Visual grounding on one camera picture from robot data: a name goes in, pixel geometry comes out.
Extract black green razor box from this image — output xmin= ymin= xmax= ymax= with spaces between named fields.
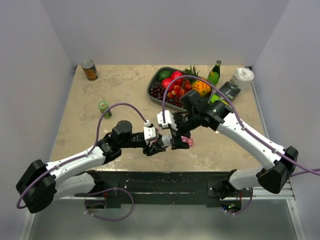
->
xmin=209 ymin=81 xmax=241 ymax=105

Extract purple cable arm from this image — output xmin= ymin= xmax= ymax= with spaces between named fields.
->
xmin=161 ymin=75 xmax=320 ymax=177
xmin=16 ymin=102 xmax=148 ymax=210

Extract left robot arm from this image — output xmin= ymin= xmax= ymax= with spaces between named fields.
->
xmin=16 ymin=120 xmax=172 ymax=214

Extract pink weekly pill organizer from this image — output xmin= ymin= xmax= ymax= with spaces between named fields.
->
xmin=181 ymin=136 xmax=194 ymax=148

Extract dark purple grape bunch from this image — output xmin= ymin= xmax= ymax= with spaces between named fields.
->
xmin=149 ymin=84 xmax=182 ymax=108

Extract grey fruit tray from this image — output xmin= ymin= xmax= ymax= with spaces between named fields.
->
xmin=146 ymin=66 xmax=215 ymax=113

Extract white pill bottle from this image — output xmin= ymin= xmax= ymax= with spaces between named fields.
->
xmin=155 ymin=134 xmax=172 ymax=149

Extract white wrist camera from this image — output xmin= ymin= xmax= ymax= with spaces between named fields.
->
xmin=156 ymin=110 xmax=178 ymax=131
xmin=143 ymin=120 xmax=159 ymax=144

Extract orange label tin can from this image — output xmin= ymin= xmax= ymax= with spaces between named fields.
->
xmin=81 ymin=59 xmax=99 ymax=81

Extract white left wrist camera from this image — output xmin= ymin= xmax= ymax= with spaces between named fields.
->
xmin=143 ymin=120 xmax=159 ymax=144

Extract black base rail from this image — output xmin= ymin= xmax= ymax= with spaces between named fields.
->
xmin=76 ymin=170 xmax=252 ymax=208

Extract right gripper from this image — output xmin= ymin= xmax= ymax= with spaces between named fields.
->
xmin=167 ymin=109 xmax=202 ymax=149

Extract green glass bottle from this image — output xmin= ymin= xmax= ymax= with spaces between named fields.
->
xmin=207 ymin=60 xmax=222 ymax=86

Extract small green can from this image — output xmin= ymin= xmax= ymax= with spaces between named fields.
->
xmin=98 ymin=100 xmax=112 ymax=119

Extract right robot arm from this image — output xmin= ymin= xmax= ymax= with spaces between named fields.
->
xmin=174 ymin=90 xmax=299 ymax=197

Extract orange artificial pineapple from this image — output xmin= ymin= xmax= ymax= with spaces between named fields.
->
xmin=184 ymin=65 xmax=212 ymax=97

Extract green lime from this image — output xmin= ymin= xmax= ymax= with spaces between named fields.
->
xmin=158 ymin=70 xmax=172 ymax=81

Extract red apple upper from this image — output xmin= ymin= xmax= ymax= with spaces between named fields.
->
xmin=170 ymin=71 xmax=184 ymax=85

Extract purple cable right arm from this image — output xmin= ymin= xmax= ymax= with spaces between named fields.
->
xmin=161 ymin=75 xmax=320 ymax=177

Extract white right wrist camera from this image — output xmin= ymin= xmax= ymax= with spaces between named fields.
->
xmin=156 ymin=110 xmax=178 ymax=131

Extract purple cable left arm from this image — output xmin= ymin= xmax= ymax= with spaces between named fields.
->
xmin=16 ymin=102 xmax=148 ymax=210

